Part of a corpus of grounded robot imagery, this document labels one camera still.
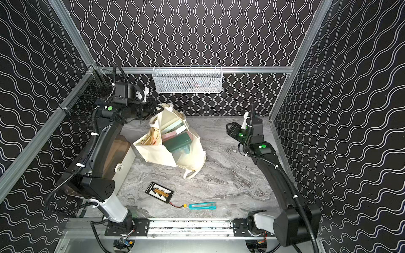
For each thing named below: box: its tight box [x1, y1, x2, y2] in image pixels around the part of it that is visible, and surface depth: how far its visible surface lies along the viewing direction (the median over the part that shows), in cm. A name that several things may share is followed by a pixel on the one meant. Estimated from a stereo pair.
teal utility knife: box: [188, 201, 217, 210], surface depth 83 cm
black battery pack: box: [145, 181, 175, 204], surface depth 85 cm
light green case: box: [160, 119, 185, 135], surface depth 98 cm
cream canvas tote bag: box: [133, 102, 207, 180], surface depth 81 cm
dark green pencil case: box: [162, 132, 192, 153], surface depth 88 cm
